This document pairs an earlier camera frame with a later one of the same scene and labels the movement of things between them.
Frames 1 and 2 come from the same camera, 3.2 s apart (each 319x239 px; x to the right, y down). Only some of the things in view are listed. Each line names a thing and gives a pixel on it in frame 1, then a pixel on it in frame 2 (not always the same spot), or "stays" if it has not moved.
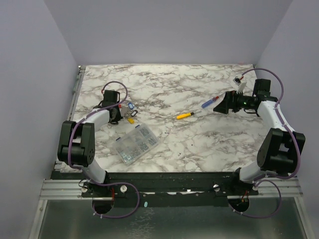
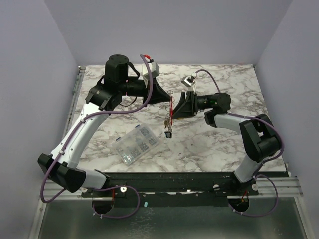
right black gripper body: x=232 y=101 -> x=193 y=102
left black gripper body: x=117 y=115 -> x=145 y=91
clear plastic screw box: x=135 y=143 stays
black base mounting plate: x=157 y=189 stays
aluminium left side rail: x=76 y=91 stays
